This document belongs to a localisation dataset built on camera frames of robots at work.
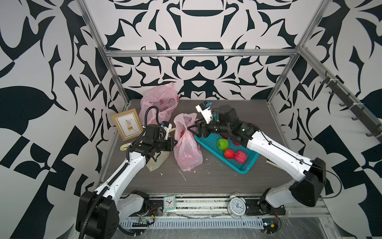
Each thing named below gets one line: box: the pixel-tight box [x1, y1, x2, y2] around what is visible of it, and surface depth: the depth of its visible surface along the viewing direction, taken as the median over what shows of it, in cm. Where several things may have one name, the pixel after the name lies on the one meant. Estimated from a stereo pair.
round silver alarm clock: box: [227, 191, 247, 221], surface depth 73 cm
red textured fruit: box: [233, 150, 248, 164], surface depth 87 cm
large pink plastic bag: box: [138, 82, 180, 125], surface depth 113 cm
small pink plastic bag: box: [173, 113, 204, 172], surface depth 80 cm
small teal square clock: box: [163, 195, 177, 212], surface depth 76 cm
